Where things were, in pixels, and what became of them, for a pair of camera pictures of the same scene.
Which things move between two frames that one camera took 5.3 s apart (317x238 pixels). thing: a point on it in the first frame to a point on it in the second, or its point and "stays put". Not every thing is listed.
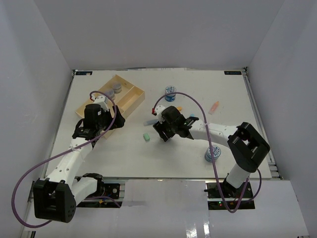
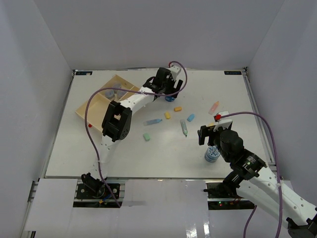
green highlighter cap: [146, 137] stays put
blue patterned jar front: [217, 152] stays put
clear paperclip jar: [110, 92] stays put
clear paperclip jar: [117, 87] stays put
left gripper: [120, 120] to [172, 89]
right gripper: [160, 128] to [203, 133]
